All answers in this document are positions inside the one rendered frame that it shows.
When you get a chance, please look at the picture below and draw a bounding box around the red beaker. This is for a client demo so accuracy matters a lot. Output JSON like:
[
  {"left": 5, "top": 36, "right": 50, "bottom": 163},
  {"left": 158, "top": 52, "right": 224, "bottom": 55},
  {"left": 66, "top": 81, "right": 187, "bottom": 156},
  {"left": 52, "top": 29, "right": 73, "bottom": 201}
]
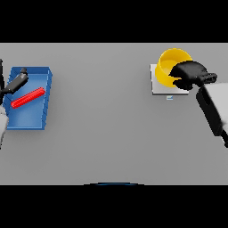
[{"left": 11, "top": 86, "right": 46, "bottom": 110}]

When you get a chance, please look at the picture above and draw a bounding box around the pale square measuring scale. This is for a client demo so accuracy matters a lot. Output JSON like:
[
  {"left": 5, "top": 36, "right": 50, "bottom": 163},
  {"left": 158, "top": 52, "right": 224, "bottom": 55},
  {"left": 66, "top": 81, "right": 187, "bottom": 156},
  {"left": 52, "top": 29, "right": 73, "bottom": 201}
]
[{"left": 150, "top": 63, "right": 190, "bottom": 101}]

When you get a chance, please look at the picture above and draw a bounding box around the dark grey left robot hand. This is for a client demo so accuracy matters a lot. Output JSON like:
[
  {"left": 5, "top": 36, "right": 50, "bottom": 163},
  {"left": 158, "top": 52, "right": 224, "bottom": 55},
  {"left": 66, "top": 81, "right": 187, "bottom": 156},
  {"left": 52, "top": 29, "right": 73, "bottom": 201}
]
[{"left": 0, "top": 58, "right": 29, "bottom": 104}]

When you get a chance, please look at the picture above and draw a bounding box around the yellow bowl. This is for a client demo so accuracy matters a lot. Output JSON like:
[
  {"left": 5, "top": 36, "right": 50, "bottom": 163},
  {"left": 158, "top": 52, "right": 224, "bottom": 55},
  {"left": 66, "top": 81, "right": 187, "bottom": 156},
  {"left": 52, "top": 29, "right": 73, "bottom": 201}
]
[{"left": 154, "top": 47, "right": 194, "bottom": 88}]

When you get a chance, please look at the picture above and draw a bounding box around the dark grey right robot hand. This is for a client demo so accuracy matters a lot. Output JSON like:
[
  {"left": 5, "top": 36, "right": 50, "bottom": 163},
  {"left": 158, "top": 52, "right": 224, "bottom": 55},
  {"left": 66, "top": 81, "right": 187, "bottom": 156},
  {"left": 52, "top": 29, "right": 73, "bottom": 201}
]
[{"left": 167, "top": 60, "right": 218, "bottom": 91}]

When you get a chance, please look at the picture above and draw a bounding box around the blue plastic tray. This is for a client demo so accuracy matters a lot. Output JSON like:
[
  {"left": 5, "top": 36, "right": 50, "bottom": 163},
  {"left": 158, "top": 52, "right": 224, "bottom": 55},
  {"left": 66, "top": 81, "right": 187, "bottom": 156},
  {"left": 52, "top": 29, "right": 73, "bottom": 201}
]
[{"left": 3, "top": 66, "right": 53, "bottom": 131}]

